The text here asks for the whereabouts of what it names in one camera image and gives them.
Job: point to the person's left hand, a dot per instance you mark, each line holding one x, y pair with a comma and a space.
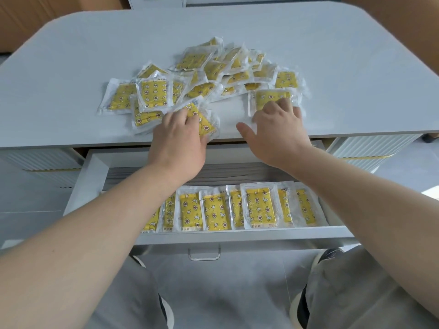
176, 143

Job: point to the person's right hand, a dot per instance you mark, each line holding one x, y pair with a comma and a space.
279, 137

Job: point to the person's right thumb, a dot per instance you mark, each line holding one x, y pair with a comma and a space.
245, 132

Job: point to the person's left fingers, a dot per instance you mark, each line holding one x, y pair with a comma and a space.
180, 119

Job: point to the yellow patterned sachet clear wrap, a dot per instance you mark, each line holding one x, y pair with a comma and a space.
205, 125
267, 95

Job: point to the person's right forearm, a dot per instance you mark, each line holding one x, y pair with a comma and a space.
373, 215

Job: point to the person's left forearm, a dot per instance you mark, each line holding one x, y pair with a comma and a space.
79, 250

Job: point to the pile of yellow packets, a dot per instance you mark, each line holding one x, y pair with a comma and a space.
154, 92

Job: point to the row of yellow packets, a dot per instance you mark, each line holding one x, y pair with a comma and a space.
216, 210

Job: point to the white drawer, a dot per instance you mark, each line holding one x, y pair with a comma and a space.
240, 233

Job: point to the white cabinet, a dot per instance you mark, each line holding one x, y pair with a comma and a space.
156, 1

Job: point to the white ribbed desk panel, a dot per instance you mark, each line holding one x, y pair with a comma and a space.
37, 164
370, 149

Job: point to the black chair caster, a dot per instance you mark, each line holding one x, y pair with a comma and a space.
430, 137

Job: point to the person's grey trousers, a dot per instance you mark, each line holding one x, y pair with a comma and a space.
356, 291

